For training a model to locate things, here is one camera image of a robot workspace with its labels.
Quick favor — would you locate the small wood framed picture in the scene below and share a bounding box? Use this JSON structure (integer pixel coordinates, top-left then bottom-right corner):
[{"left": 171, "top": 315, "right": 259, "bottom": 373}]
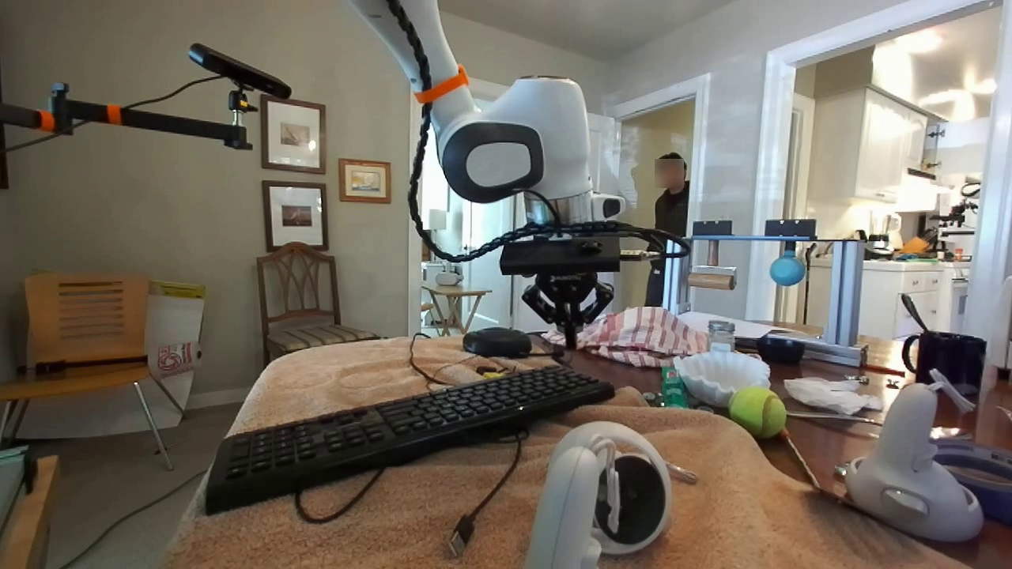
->
[{"left": 337, "top": 157, "right": 389, "bottom": 202}]

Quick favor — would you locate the green tennis ball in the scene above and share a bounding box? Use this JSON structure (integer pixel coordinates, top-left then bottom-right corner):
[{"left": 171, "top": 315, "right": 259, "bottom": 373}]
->
[{"left": 729, "top": 387, "right": 786, "bottom": 439}]

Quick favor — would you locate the dark wooden chair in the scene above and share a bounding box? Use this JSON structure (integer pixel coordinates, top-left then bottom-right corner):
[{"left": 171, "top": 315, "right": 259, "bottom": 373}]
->
[{"left": 255, "top": 242, "right": 371, "bottom": 361}]

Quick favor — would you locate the white paper bag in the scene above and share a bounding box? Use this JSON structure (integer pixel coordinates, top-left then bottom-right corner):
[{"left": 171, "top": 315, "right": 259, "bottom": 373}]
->
[{"left": 147, "top": 280, "right": 205, "bottom": 378}]

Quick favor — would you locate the white vr controller front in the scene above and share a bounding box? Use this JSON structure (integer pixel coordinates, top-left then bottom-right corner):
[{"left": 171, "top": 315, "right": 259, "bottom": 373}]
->
[{"left": 526, "top": 420, "right": 671, "bottom": 569}]

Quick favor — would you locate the person in doorway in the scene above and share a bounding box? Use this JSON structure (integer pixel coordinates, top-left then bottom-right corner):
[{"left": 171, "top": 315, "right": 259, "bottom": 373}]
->
[{"left": 644, "top": 153, "right": 690, "bottom": 308}]

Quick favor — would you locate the metal frame stand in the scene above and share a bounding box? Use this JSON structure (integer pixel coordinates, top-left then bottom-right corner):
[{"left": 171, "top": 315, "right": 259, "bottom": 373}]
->
[{"left": 656, "top": 217, "right": 862, "bottom": 358}]

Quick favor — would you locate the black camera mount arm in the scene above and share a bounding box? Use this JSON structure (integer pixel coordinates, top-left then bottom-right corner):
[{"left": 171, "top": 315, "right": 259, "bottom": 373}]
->
[{"left": 0, "top": 41, "right": 291, "bottom": 154}]

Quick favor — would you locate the beige towel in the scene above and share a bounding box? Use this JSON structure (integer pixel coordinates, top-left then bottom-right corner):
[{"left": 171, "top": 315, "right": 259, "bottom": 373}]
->
[{"left": 163, "top": 333, "right": 968, "bottom": 569}]

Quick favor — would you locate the blue round ball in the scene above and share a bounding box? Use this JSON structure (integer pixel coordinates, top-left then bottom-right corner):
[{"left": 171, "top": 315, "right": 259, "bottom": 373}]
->
[{"left": 768, "top": 241, "right": 806, "bottom": 287}]

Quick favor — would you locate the dark blue mug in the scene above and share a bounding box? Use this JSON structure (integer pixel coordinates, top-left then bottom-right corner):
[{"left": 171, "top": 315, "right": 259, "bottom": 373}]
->
[{"left": 900, "top": 333, "right": 986, "bottom": 398}]

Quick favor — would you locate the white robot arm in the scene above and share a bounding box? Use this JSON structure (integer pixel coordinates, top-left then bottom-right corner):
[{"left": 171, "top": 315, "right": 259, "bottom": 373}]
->
[{"left": 348, "top": 0, "right": 631, "bottom": 344}]

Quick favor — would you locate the black computer mouse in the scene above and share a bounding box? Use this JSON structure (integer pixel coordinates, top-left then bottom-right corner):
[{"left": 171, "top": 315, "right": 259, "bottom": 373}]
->
[{"left": 462, "top": 329, "right": 532, "bottom": 358}]

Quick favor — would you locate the black keyboard usb cable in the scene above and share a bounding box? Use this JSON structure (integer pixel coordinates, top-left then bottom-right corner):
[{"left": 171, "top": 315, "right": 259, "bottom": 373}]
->
[{"left": 291, "top": 431, "right": 532, "bottom": 562}]

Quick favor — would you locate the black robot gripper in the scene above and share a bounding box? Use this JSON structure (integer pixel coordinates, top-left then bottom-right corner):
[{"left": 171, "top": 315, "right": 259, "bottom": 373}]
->
[{"left": 500, "top": 236, "right": 619, "bottom": 352}]

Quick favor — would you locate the lower framed picture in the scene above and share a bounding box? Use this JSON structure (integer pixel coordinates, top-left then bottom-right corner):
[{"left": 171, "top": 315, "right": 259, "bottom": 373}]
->
[{"left": 262, "top": 179, "right": 327, "bottom": 249}]

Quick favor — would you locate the upper framed picture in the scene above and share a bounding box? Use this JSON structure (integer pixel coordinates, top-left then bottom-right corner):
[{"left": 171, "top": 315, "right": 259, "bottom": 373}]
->
[{"left": 262, "top": 98, "right": 326, "bottom": 175}]

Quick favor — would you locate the red striped cloth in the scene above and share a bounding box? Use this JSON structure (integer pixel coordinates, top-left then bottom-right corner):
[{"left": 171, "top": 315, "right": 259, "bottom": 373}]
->
[{"left": 575, "top": 308, "right": 708, "bottom": 369}]

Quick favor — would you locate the small side table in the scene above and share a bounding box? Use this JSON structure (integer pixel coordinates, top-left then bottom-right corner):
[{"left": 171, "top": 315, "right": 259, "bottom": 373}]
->
[{"left": 423, "top": 285, "right": 488, "bottom": 333}]

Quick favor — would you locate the black computer keyboard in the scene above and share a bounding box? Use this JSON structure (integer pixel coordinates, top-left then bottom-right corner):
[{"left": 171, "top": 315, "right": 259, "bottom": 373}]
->
[{"left": 205, "top": 368, "right": 613, "bottom": 515}]

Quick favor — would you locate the wooden chair left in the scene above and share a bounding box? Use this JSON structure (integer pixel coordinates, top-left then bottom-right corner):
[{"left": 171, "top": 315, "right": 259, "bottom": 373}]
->
[{"left": 0, "top": 273, "right": 181, "bottom": 465}]

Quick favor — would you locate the white crumpled tissue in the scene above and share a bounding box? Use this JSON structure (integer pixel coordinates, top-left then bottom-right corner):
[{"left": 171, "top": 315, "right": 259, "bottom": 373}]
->
[{"left": 783, "top": 377, "right": 881, "bottom": 416}]

